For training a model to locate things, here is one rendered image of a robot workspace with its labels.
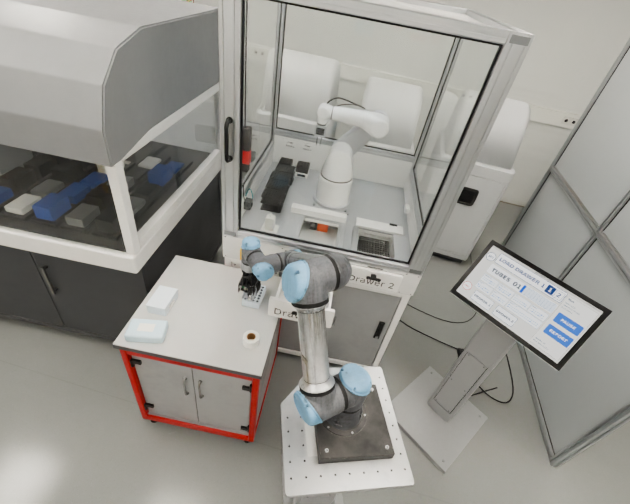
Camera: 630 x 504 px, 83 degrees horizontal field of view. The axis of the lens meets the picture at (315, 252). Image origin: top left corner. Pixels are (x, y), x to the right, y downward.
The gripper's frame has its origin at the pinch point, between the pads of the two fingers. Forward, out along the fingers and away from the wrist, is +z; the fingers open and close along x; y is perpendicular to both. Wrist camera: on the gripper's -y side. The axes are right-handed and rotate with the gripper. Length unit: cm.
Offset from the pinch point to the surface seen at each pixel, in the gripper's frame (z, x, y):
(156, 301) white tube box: 0.1, -37.9, 15.3
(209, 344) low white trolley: 5.3, -9.1, 26.7
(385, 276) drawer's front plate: -10, 62, -24
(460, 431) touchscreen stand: 78, 133, -2
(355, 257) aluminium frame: -16, 45, -25
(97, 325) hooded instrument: 62, -95, -5
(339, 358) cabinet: 70, 54, -27
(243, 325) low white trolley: 5.4, 1.3, 13.2
